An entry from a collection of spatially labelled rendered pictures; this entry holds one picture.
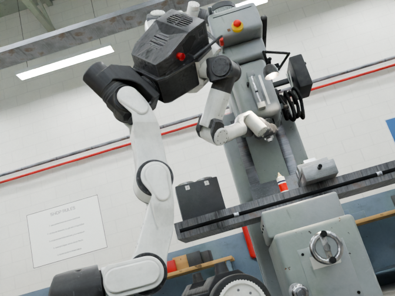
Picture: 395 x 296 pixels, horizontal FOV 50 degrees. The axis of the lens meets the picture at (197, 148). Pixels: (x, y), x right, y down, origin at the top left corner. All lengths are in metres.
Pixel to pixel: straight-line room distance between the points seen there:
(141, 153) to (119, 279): 0.48
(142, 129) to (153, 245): 0.45
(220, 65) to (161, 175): 0.51
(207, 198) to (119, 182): 4.74
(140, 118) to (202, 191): 0.63
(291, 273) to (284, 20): 6.19
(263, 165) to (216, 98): 0.89
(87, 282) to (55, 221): 5.59
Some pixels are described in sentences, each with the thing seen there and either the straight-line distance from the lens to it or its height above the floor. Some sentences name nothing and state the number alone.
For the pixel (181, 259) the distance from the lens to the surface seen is 5.91.
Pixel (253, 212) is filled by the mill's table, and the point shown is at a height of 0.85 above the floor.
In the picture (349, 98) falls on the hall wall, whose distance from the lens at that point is 7.01.
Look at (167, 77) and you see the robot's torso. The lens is 1.74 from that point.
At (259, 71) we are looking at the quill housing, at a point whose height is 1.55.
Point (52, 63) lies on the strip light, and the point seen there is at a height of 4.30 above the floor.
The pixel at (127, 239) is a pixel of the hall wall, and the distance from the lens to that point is 6.62.
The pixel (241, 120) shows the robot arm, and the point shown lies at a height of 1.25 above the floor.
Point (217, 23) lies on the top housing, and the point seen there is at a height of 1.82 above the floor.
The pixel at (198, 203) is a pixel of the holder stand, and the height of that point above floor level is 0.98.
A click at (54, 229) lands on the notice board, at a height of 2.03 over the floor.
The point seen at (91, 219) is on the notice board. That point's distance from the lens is 6.84.
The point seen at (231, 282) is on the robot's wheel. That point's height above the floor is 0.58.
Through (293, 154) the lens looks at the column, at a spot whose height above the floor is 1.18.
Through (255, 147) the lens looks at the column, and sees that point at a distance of 2.60.
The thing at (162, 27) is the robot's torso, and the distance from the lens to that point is 1.84.
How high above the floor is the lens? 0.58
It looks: 18 degrees up
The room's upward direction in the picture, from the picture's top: 16 degrees counter-clockwise
